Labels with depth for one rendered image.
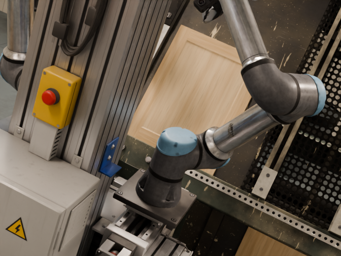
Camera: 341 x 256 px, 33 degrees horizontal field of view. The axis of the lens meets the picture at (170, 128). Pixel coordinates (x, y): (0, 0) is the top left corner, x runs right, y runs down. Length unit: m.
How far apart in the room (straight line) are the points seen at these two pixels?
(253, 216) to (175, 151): 0.76
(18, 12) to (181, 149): 0.68
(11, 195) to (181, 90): 1.34
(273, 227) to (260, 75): 1.04
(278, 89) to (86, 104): 0.49
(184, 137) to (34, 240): 0.61
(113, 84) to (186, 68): 1.22
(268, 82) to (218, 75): 1.08
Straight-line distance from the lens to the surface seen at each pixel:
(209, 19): 1.99
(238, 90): 2.54
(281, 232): 2.41
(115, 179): 2.43
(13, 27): 1.94
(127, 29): 1.35
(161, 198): 1.81
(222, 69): 2.57
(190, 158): 1.78
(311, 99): 1.58
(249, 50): 1.54
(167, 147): 1.75
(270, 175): 2.40
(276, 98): 1.50
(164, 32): 2.63
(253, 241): 2.72
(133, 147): 2.49
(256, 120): 1.68
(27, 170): 1.44
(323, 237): 2.42
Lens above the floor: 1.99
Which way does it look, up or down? 24 degrees down
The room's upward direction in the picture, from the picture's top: 20 degrees clockwise
